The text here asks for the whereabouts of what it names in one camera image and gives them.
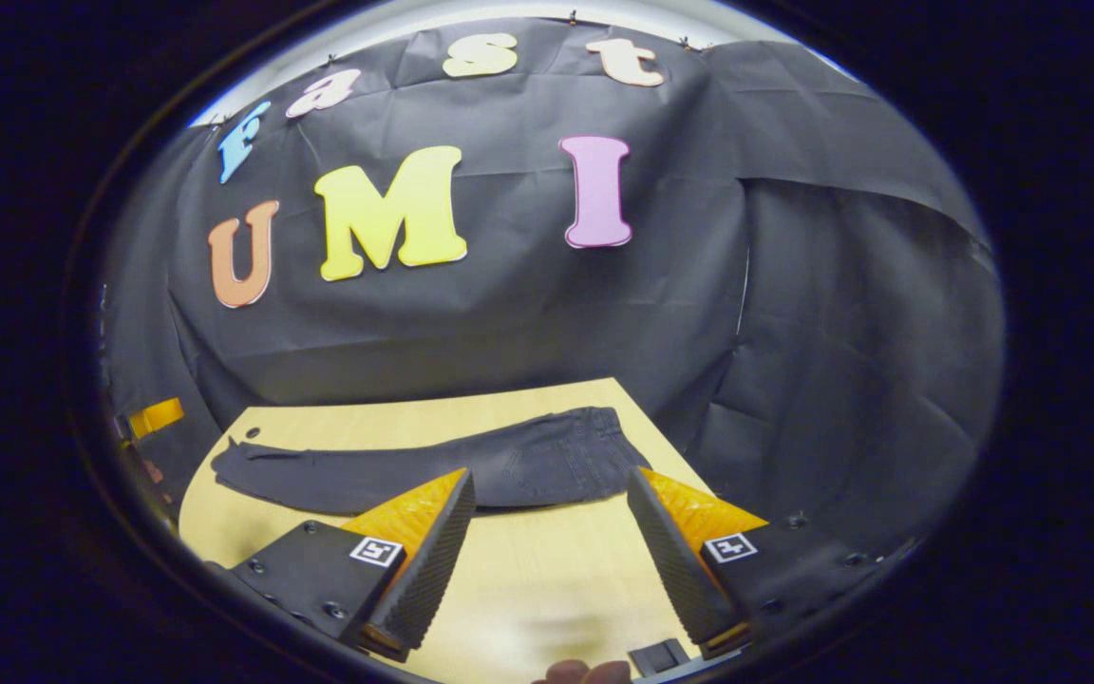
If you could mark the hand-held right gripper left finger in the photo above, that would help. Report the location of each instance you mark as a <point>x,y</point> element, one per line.
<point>433,570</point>

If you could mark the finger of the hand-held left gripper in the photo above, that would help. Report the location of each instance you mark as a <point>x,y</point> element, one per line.
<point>158,416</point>

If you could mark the black jeans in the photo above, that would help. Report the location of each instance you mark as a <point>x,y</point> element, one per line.
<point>528,461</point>

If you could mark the black backdrop cloth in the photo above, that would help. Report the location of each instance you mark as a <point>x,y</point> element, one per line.
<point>604,323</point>

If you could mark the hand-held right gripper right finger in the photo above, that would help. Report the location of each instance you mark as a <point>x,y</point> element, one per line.
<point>670,560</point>

